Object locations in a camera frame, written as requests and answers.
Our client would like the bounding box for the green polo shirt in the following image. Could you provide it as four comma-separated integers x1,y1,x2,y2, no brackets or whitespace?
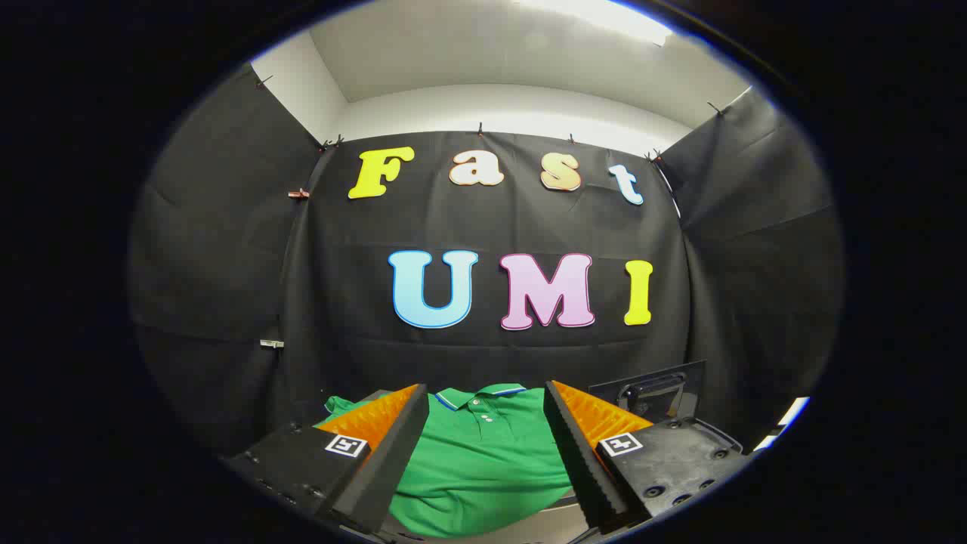
314,383,575,539

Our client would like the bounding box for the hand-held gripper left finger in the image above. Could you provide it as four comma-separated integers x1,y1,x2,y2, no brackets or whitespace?
223,384,430,533

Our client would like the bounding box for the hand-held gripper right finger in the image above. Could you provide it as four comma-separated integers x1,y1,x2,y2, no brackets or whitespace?
544,380,747,536

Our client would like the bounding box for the black backdrop cloth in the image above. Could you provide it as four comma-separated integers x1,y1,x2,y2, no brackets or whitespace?
128,64,843,462

